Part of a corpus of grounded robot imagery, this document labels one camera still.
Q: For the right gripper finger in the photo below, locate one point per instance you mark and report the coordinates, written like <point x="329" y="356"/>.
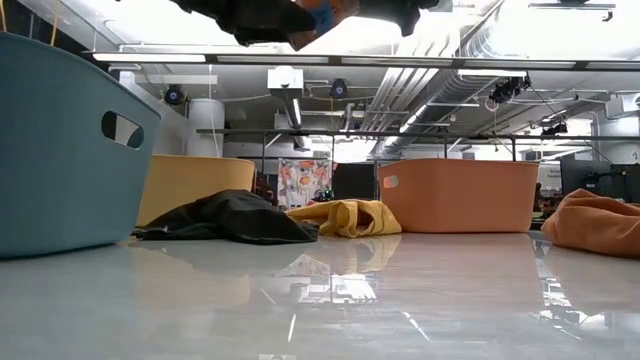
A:
<point x="400" y="12"/>

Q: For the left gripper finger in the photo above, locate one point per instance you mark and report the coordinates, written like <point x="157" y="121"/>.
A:
<point x="275" y="30"/>

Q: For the black cloth napkin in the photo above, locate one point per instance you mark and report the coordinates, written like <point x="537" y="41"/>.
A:
<point x="235" y="220"/>

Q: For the white ceiling box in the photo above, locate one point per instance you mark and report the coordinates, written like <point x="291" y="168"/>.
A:
<point x="285" y="80"/>

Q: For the silver ceiling ducts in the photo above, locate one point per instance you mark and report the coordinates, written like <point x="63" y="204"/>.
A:
<point x="440" y="85"/>

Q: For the white cylindrical column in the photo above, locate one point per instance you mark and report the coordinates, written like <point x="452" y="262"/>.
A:
<point x="205" y="127"/>

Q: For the floral poster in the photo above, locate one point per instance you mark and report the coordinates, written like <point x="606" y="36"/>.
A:
<point x="302" y="180"/>

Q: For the yellow plastic bin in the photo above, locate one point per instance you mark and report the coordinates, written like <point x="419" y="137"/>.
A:
<point x="200" y="175"/>

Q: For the orange plastic bin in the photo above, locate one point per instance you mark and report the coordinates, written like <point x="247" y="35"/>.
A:
<point x="460" y="200"/>

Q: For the yellow cloth napkin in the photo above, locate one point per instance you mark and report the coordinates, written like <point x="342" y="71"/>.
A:
<point x="350" y="220"/>

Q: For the blue-grey plastic bin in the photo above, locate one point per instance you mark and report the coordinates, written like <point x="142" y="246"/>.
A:
<point x="60" y="190"/>

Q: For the black wide monitor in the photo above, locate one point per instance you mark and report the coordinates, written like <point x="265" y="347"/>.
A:
<point x="595" y="180"/>

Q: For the orange cloth napkin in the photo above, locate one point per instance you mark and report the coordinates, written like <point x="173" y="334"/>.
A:
<point x="595" y="225"/>

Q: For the black overhead frame bar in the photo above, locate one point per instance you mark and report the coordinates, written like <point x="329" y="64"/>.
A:
<point x="350" y="61"/>

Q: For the black round ceiling camera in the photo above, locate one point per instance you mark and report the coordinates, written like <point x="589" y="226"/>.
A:
<point x="174" y="95"/>
<point x="339" y="89"/>

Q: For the black metal rack rail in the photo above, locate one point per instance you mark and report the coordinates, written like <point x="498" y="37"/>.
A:
<point x="280" y="132"/>

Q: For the black ceiling camera cluster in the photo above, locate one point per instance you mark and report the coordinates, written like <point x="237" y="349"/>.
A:
<point x="507" y="89"/>

